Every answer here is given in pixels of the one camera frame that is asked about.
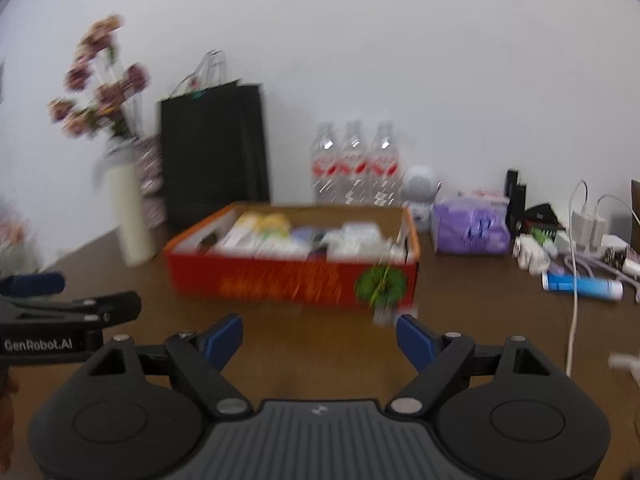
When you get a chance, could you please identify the black wedge-shaped object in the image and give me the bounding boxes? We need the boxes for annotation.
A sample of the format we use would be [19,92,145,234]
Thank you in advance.
[522,202,558,223]

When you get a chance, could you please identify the black paper bag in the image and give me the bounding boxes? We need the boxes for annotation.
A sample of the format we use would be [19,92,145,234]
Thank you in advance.
[160,50,272,233]

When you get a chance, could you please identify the purple tissue pack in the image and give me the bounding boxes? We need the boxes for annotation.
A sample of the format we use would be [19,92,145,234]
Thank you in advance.
[431,197,512,256]

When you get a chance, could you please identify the small green bottle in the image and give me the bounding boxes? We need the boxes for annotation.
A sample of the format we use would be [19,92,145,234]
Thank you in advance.
[530,227,558,258]

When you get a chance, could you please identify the tall black device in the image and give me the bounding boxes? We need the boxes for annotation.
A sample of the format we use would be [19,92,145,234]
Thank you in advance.
[504,169,527,233]

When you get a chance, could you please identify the purple fluffy pouch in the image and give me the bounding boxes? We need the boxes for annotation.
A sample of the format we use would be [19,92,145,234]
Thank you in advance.
[292,227,326,247]

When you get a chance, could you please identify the small artificial green plant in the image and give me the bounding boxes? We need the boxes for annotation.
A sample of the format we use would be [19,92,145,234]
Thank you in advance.
[354,262,411,328]

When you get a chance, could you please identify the yellow and white plush toy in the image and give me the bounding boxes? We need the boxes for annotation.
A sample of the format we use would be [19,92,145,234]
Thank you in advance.
[235,212,292,241]

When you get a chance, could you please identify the dried pink flowers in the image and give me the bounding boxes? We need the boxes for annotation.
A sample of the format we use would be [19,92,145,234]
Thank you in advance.
[48,14,152,141]

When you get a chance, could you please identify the white robot-shaped speaker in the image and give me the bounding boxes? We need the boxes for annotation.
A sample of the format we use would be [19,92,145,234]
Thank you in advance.
[400,164,443,233]

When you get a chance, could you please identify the white tissue pack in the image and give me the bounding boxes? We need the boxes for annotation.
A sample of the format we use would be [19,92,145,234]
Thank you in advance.
[330,224,382,257]

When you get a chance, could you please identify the orange cardboard box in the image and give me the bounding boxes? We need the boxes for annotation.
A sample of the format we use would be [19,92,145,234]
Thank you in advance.
[164,201,421,310]

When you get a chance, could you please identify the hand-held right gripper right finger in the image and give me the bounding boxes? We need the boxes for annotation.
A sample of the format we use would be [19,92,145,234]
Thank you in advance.
[387,313,553,417]

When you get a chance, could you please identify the clear water bottle red label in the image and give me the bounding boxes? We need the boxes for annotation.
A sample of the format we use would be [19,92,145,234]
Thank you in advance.
[310,122,346,205]
[340,120,373,206]
[369,121,405,206]

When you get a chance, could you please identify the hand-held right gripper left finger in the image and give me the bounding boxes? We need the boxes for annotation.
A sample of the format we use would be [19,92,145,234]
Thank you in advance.
[85,312,253,418]

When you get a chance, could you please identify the white cable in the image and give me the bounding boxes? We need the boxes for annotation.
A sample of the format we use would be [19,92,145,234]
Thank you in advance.
[565,179,640,378]

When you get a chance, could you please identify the person's left hand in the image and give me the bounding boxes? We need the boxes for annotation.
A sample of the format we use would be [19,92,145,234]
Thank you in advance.
[0,372,21,461]

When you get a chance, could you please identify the white charger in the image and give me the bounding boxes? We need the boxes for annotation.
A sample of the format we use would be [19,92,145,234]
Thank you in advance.
[571,210,607,246]

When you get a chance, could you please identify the blue toothpaste tube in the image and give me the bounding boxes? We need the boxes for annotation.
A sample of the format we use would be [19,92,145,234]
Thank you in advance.
[542,270,624,302]

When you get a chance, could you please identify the pink printed packet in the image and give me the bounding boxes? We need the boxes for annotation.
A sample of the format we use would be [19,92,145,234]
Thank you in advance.
[459,189,511,206]

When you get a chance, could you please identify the cream thermos bottle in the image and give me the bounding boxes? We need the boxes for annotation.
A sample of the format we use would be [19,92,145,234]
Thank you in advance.
[95,139,157,267]

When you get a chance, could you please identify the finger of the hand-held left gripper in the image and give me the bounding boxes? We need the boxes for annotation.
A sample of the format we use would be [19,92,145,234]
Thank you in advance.
[15,290,142,333]
[0,272,67,297]

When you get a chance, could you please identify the purple cable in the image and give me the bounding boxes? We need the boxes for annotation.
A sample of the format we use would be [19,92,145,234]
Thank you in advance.
[562,252,640,303]

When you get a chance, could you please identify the dark key bunch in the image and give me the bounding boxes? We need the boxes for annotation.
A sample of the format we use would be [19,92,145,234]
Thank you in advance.
[602,247,631,271]

